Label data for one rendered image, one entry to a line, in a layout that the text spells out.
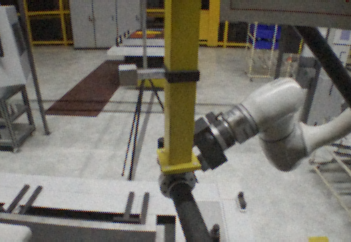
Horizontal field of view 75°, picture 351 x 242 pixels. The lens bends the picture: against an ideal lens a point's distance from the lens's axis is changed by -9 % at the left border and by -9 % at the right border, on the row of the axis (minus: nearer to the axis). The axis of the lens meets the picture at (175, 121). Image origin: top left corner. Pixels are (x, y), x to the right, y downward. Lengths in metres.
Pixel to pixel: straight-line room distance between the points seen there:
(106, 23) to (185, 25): 8.79
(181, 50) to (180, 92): 0.08
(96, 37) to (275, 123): 8.92
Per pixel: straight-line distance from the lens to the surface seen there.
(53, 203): 1.43
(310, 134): 0.73
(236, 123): 0.60
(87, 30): 9.43
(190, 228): 0.48
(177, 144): 0.50
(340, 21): 0.36
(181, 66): 0.44
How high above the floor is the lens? 1.78
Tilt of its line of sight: 27 degrees down
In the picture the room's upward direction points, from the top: 1 degrees clockwise
